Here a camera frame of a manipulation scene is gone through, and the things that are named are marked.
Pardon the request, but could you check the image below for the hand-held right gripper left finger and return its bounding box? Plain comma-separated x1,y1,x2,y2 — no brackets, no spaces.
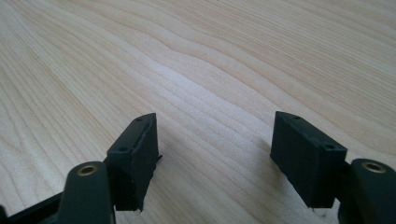
105,112,163,213

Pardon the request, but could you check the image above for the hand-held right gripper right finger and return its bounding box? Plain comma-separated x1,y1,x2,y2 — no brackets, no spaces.
269,110,348,209

